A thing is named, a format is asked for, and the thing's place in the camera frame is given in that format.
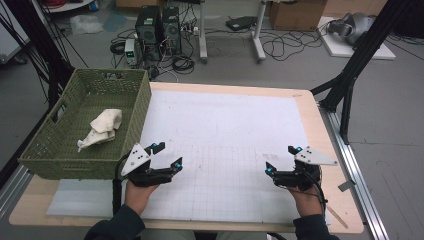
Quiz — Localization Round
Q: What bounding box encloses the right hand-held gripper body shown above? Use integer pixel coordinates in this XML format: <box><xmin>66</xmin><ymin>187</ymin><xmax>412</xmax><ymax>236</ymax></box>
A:
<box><xmin>273</xmin><ymin>145</ymin><xmax>338</xmax><ymax>192</ymax></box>

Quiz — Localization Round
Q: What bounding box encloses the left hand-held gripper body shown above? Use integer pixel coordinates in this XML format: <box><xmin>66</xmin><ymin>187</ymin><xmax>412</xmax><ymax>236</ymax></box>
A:
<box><xmin>114</xmin><ymin>143</ymin><xmax>175</xmax><ymax>188</ymax></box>

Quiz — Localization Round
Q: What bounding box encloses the cream printed cloth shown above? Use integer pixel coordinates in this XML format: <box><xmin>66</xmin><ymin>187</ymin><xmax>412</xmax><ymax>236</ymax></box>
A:
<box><xmin>77</xmin><ymin>108</ymin><xmax>123</xmax><ymax>153</ymax></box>

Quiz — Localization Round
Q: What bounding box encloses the green woven basket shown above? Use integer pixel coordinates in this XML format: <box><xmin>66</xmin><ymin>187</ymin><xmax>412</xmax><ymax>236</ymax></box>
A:
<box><xmin>18</xmin><ymin>68</ymin><xmax>153</xmax><ymax>181</ymax></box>

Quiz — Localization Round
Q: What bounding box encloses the person's left hand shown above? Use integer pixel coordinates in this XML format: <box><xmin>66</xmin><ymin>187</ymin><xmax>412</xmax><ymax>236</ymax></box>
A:
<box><xmin>124</xmin><ymin>179</ymin><xmax>160</xmax><ymax>216</ymax></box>

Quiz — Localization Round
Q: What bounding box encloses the person's right hand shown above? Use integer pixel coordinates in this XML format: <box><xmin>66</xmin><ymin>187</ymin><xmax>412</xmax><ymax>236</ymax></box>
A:
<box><xmin>287</xmin><ymin>186</ymin><xmax>325</xmax><ymax>218</ymax></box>

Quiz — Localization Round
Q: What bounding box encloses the thin wooden stick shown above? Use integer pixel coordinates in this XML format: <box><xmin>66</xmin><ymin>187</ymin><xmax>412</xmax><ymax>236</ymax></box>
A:
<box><xmin>326</xmin><ymin>203</ymin><xmax>350</xmax><ymax>230</ymax></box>

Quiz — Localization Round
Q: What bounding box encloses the white grid mat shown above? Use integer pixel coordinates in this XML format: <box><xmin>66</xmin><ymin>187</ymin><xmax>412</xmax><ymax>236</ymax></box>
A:
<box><xmin>46</xmin><ymin>89</ymin><xmax>331</xmax><ymax>225</ymax></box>

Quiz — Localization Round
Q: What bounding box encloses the small grey power supply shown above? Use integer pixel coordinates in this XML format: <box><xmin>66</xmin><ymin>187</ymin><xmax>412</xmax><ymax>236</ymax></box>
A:
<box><xmin>124</xmin><ymin>38</ymin><xmax>139</xmax><ymax>67</ymax></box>

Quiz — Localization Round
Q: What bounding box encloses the white floor board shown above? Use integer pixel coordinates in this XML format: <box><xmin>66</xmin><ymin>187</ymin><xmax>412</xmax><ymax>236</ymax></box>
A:
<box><xmin>318</xmin><ymin>16</ymin><xmax>397</xmax><ymax>61</ymax></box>

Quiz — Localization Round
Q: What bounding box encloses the black computer tower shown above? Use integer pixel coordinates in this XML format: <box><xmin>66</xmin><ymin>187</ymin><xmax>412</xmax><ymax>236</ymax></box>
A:
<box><xmin>134</xmin><ymin>5</ymin><xmax>163</xmax><ymax>62</ymax></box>
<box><xmin>161</xmin><ymin>6</ymin><xmax>183</xmax><ymax>56</ymax></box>

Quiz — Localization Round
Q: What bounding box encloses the white desk leg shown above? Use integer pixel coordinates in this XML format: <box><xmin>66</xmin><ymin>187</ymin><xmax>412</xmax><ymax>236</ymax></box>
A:
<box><xmin>251</xmin><ymin>0</ymin><xmax>268</xmax><ymax>64</ymax></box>
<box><xmin>198</xmin><ymin>0</ymin><xmax>209</xmax><ymax>64</ymax></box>

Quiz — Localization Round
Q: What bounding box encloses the brown cardboard box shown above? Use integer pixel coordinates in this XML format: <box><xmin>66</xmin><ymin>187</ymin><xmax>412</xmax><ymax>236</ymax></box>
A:
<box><xmin>268</xmin><ymin>0</ymin><xmax>328</xmax><ymax>32</ymax></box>

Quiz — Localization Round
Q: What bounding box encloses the black flat device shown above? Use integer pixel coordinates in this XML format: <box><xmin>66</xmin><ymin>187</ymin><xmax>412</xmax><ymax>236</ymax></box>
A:
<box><xmin>225</xmin><ymin>15</ymin><xmax>258</xmax><ymax>32</ymax></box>

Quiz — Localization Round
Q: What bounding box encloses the grey rounded helmet device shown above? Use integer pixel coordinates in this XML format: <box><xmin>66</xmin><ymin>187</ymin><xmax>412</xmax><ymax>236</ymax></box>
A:
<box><xmin>327</xmin><ymin>12</ymin><xmax>376</xmax><ymax>46</ymax></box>

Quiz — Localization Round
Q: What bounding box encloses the clear plastic bag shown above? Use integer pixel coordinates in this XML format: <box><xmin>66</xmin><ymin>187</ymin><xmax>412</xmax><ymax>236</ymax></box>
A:
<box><xmin>69</xmin><ymin>14</ymin><xmax>105</xmax><ymax>36</ymax></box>

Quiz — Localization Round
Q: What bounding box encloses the right hand-held gripper cable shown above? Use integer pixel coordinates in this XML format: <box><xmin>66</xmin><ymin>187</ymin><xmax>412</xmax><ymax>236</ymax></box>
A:
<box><xmin>301</xmin><ymin>169</ymin><xmax>329</xmax><ymax>218</ymax></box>

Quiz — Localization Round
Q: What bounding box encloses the hand-held gripper cable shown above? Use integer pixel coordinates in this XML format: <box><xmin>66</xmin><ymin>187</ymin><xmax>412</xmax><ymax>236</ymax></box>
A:
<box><xmin>111</xmin><ymin>153</ymin><xmax>132</xmax><ymax>215</ymax></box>
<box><xmin>301</xmin><ymin>169</ymin><xmax>329</xmax><ymax>218</ymax></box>

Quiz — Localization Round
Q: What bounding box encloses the left hand-held gripper cable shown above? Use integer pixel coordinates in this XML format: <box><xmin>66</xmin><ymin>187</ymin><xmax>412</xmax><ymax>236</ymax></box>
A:
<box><xmin>111</xmin><ymin>153</ymin><xmax>132</xmax><ymax>215</ymax></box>

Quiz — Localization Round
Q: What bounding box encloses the small grey metal bracket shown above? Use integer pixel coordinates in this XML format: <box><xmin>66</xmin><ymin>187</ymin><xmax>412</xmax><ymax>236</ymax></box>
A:
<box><xmin>337</xmin><ymin>179</ymin><xmax>357</xmax><ymax>193</ymax></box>

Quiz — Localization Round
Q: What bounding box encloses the aluminium rail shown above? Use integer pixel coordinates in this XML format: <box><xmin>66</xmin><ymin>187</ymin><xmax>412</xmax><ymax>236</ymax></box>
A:
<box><xmin>319</xmin><ymin>105</ymin><xmax>390</xmax><ymax>240</ymax></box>
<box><xmin>0</xmin><ymin>164</ymin><xmax>33</xmax><ymax>218</ymax></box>

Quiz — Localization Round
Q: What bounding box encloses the coiled black cable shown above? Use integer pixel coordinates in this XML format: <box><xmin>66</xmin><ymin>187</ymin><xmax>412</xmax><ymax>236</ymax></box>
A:
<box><xmin>171</xmin><ymin>54</ymin><xmax>196</xmax><ymax>75</ymax></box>

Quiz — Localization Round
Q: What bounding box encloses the tangle of black floor cables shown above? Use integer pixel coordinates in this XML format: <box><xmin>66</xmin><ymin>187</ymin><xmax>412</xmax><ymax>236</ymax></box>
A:
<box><xmin>259</xmin><ymin>28</ymin><xmax>325</xmax><ymax>62</ymax></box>

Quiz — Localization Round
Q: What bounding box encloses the black metal frame stand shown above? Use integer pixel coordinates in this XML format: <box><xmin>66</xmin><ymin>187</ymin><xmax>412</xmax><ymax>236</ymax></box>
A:
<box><xmin>0</xmin><ymin>0</ymin><xmax>76</xmax><ymax>109</ymax></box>
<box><xmin>309</xmin><ymin>0</ymin><xmax>414</xmax><ymax>145</ymax></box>

